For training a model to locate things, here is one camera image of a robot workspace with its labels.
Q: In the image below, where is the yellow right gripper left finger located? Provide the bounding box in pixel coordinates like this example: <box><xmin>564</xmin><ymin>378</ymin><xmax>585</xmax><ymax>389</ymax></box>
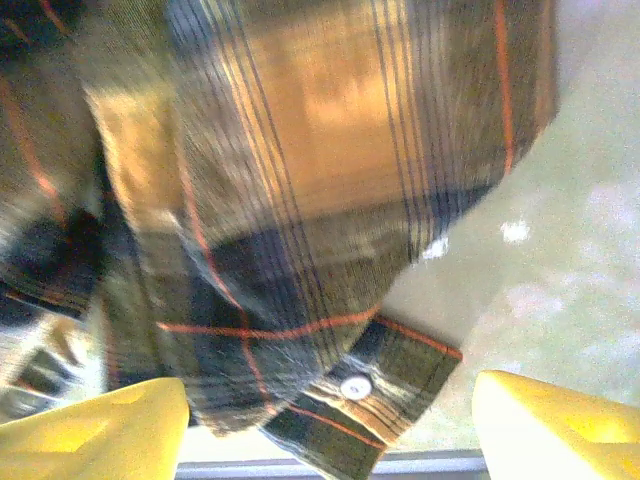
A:
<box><xmin>0</xmin><ymin>377</ymin><xmax>191</xmax><ymax>480</ymax></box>

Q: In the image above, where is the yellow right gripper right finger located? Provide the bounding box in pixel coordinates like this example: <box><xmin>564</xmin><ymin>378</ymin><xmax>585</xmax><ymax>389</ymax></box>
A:
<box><xmin>471</xmin><ymin>369</ymin><xmax>640</xmax><ymax>480</ymax></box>

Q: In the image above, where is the yellow black plaid shirt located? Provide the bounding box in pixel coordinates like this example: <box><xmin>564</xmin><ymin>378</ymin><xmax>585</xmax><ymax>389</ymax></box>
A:
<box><xmin>0</xmin><ymin>0</ymin><xmax>561</xmax><ymax>480</ymax></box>

